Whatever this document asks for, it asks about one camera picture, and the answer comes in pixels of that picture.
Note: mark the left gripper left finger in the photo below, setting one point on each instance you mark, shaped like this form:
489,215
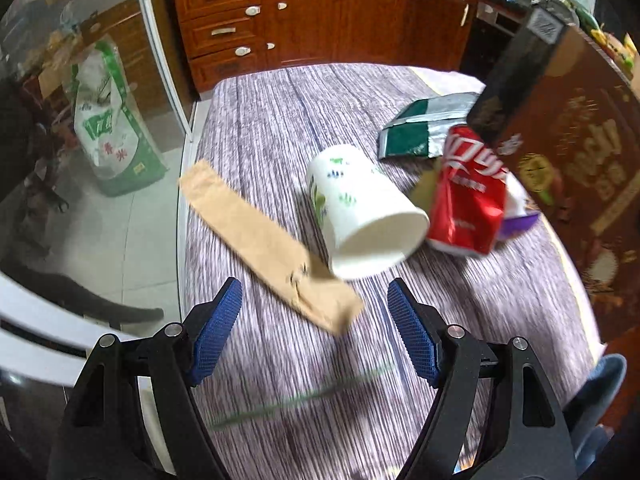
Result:
132,414

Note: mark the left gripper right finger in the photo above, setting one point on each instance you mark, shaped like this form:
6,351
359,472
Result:
494,416

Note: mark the red cola can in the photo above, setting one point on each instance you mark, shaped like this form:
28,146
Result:
468,206

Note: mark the brown paper bag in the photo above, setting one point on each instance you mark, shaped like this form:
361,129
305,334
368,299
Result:
286,266

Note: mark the white paper cup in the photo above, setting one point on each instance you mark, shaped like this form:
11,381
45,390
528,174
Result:
368,225

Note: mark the silver green foil bag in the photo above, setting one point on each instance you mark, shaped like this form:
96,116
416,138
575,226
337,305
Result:
420,129

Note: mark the brown snack box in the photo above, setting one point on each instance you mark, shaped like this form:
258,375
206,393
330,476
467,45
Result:
562,117

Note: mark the wooden kitchen cabinet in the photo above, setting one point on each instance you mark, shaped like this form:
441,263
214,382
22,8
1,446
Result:
228,38

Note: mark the white chair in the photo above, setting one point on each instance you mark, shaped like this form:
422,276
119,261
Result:
43,348

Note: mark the green white rice sack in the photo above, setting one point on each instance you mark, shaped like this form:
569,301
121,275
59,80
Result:
111,132

